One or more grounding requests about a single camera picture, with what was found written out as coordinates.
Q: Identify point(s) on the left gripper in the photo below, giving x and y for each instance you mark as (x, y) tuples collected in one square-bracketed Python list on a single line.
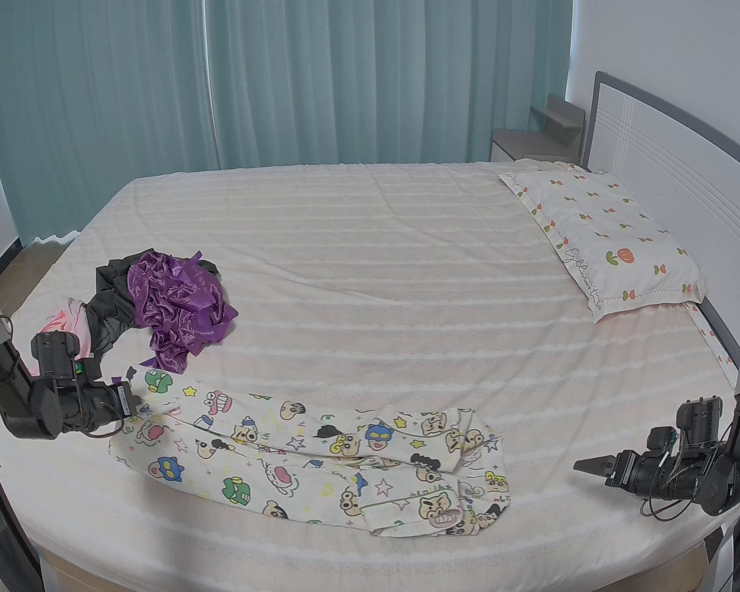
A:
[(114, 403)]

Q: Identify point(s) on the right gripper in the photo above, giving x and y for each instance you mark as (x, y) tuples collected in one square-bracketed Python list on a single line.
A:
[(638, 469)]

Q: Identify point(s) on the white printed pyjama top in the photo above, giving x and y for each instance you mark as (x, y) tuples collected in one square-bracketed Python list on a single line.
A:
[(320, 454)]

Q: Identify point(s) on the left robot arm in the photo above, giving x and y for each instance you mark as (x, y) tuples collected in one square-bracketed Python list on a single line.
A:
[(12, 386)]

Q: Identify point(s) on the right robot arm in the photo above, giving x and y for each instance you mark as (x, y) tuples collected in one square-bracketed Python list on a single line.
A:
[(727, 454)]

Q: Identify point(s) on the bed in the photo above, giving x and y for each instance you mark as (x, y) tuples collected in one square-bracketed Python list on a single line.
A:
[(376, 238)]

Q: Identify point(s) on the pink garment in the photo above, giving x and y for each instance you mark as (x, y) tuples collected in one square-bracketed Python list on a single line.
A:
[(71, 324)]

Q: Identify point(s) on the black garment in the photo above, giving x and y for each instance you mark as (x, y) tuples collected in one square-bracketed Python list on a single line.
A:
[(108, 312)]

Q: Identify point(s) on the purple satin garment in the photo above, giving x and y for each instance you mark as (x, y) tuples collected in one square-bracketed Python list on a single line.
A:
[(179, 306)]

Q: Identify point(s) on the white printed pillow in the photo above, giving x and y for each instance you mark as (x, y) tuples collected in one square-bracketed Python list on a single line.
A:
[(616, 244)]

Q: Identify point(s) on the blue-green curtain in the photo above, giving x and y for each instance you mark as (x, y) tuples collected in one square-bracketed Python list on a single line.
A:
[(98, 84), (376, 53)]

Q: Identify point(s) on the grey bedside table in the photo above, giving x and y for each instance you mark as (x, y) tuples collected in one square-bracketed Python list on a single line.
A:
[(530, 140)]

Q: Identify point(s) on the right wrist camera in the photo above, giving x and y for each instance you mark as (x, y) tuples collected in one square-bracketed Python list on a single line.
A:
[(663, 438)]

